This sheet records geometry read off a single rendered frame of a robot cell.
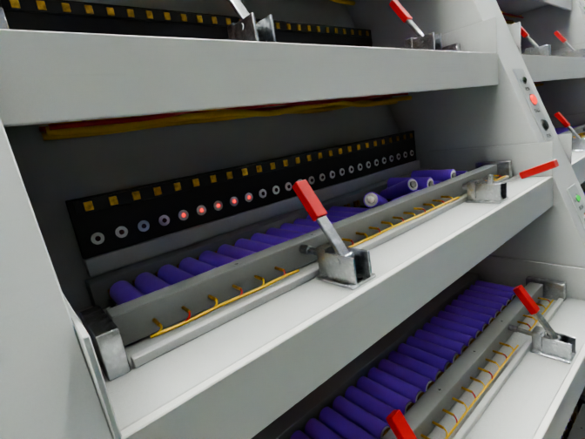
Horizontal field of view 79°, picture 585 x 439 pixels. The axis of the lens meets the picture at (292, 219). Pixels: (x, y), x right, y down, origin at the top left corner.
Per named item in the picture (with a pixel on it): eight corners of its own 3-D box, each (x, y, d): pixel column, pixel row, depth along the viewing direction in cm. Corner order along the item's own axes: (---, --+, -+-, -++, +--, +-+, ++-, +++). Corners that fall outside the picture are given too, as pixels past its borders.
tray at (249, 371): (553, 205, 53) (553, 141, 51) (142, 524, 16) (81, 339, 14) (427, 201, 68) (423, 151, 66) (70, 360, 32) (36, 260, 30)
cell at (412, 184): (386, 188, 53) (416, 175, 47) (392, 199, 52) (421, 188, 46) (377, 192, 52) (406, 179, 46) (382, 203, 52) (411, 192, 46)
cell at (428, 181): (388, 192, 52) (429, 193, 47) (385, 180, 51) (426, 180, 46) (395, 185, 53) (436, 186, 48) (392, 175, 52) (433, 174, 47)
